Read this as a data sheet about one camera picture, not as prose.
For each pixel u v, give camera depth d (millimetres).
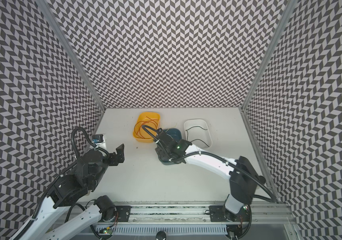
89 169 454
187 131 968
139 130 1050
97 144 533
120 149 622
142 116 1096
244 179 420
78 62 932
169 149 577
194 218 722
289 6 668
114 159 578
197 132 1022
